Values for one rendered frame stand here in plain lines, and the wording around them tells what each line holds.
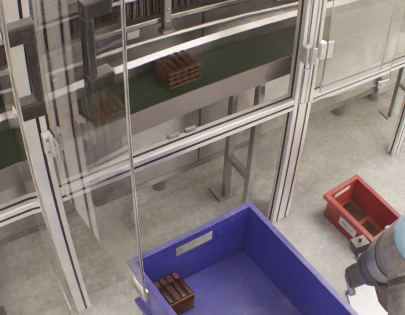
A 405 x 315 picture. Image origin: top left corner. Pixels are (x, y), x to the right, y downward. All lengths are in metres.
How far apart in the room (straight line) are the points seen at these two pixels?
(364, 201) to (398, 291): 1.47
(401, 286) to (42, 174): 0.92
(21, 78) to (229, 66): 0.71
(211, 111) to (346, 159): 0.73
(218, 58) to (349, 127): 1.11
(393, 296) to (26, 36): 0.60
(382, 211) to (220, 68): 0.92
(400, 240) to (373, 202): 1.43
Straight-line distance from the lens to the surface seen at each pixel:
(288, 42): 1.77
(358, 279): 0.97
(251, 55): 1.68
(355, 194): 2.22
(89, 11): 0.68
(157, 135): 1.91
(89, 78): 0.74
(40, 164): 1.31
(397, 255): 0.75
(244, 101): 2.06
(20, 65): 1.13
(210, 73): 1.59
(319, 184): 2.28
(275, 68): 1.66
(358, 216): 2.19
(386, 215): 2.14
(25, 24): 0.65
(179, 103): 1.51
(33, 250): 2.05
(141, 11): 1.48
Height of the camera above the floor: 1.60
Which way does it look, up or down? 43 degrees down
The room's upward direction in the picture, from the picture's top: 1 degrees clockwise
